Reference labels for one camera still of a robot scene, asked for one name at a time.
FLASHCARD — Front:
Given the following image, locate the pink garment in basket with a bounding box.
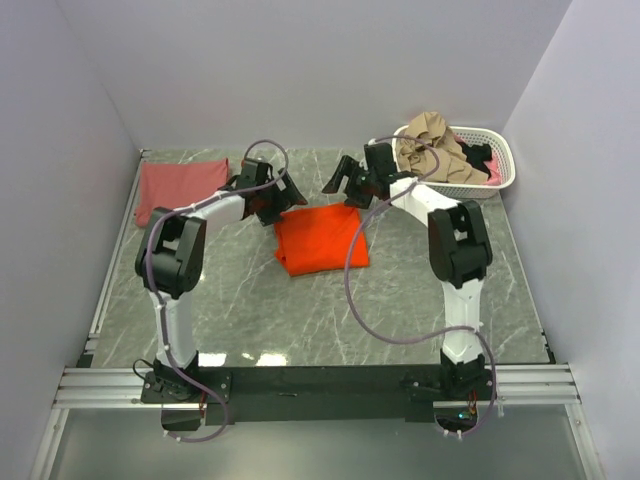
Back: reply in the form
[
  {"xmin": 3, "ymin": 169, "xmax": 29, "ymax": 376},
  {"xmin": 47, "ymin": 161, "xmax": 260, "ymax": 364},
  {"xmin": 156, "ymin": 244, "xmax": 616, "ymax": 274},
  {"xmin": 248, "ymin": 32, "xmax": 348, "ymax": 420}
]
[{"xmin": 485, "ymin": 158, "xmax": 502, "ymax": 187}]

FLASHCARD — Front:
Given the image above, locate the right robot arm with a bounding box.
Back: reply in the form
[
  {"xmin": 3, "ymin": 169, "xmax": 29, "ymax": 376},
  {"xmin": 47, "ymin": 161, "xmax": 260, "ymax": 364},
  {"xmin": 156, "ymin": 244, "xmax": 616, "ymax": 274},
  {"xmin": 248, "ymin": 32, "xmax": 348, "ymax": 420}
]
[{"xmin": 323, "ymin": 143, "xmax": 493, "ymax": 398}]

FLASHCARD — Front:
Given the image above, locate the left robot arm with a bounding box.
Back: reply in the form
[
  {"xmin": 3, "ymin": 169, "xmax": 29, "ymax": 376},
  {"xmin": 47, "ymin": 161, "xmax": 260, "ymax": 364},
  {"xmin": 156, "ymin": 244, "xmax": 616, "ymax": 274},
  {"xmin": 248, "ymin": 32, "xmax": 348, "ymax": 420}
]
[{"xmin": 135, "ymin": 157, "xmax": 307, "ymax": 401}]

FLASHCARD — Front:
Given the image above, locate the orange t-shirt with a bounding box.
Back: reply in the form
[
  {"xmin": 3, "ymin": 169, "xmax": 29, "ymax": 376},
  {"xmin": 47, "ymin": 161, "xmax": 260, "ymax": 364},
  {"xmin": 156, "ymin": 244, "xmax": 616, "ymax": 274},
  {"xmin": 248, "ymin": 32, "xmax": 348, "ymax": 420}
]
[{"xmin": 274, "ymin": 203, "xmax": 361, "ymax": 277}]

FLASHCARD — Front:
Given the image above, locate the white plastic laundry basket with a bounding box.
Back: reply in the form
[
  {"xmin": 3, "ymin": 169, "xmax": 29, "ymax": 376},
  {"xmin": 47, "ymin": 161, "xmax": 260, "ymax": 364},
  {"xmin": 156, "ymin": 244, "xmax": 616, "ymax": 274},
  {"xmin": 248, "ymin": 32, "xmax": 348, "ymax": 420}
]
[{"xmin": 390, "ymin": 124, "xmax": 517, "ymax": 200}]

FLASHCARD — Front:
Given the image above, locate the black garment in basket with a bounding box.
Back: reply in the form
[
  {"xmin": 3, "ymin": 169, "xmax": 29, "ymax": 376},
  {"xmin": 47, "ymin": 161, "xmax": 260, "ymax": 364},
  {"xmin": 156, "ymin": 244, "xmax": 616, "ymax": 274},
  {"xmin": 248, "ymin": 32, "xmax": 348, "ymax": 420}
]
[{"xmin": 458, "ymin": 141, "xmax": 493, "ymax": 177}]

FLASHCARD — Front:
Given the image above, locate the folded pink t-shirt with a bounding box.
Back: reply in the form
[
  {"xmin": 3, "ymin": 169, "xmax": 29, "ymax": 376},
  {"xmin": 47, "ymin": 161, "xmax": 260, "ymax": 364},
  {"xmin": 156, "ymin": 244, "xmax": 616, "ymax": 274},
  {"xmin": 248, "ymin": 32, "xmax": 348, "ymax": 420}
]
[{"xmin": 134, "ymin": 158, "xmax": 229, "ymax": 228}]

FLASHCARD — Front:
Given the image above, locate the purple cable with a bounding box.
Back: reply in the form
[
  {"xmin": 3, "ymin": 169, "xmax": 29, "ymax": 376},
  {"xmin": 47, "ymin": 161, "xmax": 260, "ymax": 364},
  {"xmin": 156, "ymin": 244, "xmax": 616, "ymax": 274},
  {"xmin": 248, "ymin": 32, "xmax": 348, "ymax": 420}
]
[
  {"xmin": 343, "ymin": 135, "xmax": 499, "ymax": 441},
  {"xmin": 143, "ymin": 138, "xmax": 291, "ymax": 444}
]

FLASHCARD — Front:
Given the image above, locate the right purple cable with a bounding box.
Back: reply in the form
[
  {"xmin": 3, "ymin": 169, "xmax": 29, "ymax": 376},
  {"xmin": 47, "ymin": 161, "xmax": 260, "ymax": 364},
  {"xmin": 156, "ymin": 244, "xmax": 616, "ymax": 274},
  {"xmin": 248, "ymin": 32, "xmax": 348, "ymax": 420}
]
[{"xmin": 343, "ymin": 135, "xmax": 499, "ymax": 441}]

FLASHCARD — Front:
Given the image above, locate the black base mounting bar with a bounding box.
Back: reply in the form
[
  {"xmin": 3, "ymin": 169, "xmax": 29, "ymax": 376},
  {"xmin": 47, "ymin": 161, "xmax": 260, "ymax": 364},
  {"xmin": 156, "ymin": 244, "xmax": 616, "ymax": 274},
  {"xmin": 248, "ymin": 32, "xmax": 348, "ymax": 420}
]
[{"xmin": 141, "ymin": 364, "xmax": 492, "ymax": 425}]

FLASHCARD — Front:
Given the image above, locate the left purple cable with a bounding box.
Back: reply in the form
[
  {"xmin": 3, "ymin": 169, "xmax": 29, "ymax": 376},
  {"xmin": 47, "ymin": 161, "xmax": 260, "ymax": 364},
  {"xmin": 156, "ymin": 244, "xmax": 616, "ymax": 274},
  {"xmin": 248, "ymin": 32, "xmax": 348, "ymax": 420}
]
[{"xmin": 143, "ymin": 138, "xmax": 291, "ymax": 444}]

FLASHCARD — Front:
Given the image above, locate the beige crumpled t-shirt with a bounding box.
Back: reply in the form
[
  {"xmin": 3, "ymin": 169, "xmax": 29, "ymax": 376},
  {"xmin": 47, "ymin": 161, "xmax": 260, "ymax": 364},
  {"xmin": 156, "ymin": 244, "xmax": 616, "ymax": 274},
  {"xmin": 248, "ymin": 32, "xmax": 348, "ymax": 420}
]
[{"xmin": 395, "ymin": 112, "xmax": 488, "ymax": 185}]

